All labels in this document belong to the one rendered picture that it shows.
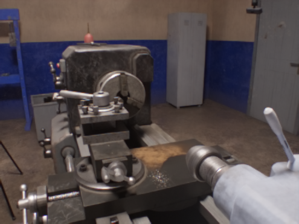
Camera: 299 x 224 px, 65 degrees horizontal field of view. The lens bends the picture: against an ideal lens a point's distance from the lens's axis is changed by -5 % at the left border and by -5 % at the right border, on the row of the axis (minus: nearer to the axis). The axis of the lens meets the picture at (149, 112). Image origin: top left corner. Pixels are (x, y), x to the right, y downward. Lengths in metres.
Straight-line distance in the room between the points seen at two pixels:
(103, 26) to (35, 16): 1.19
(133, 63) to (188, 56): 3.44
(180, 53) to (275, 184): 4.40
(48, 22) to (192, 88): 2.95
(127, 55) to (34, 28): 3.38
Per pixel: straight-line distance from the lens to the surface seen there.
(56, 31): 4.71
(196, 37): 4.93
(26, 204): 0.92
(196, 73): 5.00
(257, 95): 4.66
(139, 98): 1.32
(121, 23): 4.88
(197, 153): 0.60
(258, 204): 0.42
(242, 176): 0.50
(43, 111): 3.48
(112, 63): 1.46
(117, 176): 0.72
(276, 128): 0.45
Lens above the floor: 1.39
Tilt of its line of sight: 17 degrees down
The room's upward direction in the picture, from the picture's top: straight up
